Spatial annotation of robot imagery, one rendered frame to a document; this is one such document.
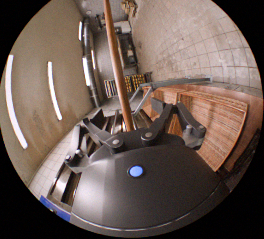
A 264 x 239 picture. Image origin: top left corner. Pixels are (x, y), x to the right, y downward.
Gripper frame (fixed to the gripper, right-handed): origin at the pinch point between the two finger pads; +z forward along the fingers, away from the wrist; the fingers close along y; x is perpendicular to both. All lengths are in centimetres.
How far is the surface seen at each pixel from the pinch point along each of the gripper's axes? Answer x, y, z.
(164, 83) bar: 1, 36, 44
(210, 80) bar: 0, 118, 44
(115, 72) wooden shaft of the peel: 10.6, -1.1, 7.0
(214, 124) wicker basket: -29, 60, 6
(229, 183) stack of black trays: -36, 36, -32
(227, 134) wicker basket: -31, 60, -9
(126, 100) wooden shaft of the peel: 1.1, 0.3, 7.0
